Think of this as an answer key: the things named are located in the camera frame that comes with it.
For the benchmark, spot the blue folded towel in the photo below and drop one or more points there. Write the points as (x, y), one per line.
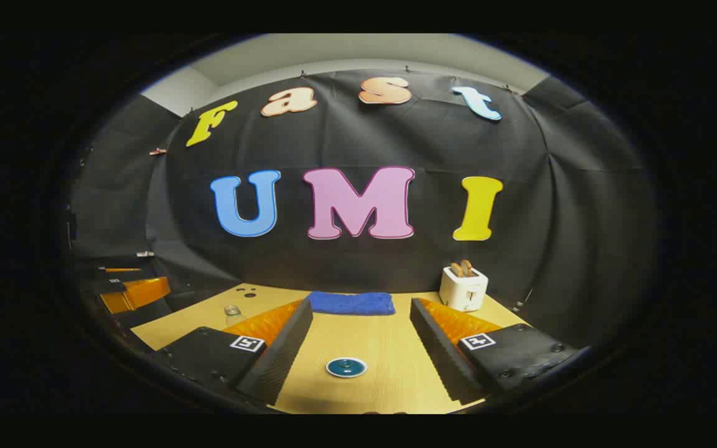
(352, 303)

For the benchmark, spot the white toaster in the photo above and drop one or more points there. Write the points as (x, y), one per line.
(461, 292)

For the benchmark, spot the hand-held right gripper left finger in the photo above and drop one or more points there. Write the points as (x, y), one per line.
(277, 354)

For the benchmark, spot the toasted bread slice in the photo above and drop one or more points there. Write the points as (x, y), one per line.
(456, 270)
(467, 267)

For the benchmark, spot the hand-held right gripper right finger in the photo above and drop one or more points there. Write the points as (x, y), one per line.
(442, 351)

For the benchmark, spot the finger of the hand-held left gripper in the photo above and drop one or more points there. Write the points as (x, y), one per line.
(140, 292)
(119, 274)

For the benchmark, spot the clear plastic water bottle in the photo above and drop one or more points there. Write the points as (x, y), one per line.
(232, 316)

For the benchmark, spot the black backdrop cloth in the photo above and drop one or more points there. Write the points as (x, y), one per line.
(396, 267)

